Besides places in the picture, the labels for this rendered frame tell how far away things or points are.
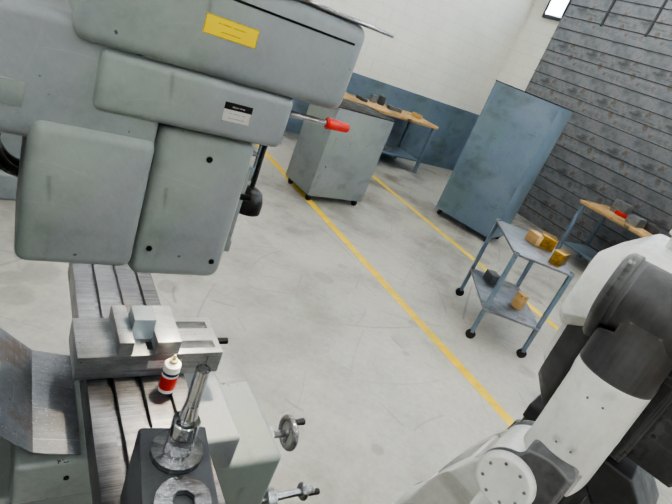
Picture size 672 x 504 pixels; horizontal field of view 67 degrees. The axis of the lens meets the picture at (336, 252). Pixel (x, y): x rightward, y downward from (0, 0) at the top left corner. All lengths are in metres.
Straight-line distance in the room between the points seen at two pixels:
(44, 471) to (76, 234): 0.55
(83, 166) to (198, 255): 0.29
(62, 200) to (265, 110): 0.38
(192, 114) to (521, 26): 10.09
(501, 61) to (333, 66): 9.80
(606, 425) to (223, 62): 0.76
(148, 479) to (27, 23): 0.71
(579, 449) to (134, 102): 0.81
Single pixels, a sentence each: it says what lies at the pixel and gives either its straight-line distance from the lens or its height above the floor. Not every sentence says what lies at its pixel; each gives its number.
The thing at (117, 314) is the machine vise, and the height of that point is 1.07.
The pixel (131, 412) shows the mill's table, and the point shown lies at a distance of 1.30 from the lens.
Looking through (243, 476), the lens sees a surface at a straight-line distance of 1.57.
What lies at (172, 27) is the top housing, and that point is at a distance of 0.88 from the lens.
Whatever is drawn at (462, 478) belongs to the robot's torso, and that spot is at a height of 1.25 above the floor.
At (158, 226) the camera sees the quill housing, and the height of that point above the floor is 1.43.
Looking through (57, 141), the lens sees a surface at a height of 1.57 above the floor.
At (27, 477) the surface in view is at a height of 0.85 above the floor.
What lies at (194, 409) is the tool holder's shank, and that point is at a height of 1.26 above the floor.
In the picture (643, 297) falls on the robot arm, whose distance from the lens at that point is 0.65.
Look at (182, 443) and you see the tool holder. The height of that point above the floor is 1.20.
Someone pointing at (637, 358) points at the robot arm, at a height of 1.68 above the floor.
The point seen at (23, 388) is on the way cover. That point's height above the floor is 0.93.
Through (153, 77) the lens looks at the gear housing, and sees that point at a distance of 0.90.
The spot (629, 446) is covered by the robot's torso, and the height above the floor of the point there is 1.51.
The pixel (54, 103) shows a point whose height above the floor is 1.63.
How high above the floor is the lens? 1.89
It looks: 23 degrees down
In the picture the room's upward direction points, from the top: 22 degrees clockwise
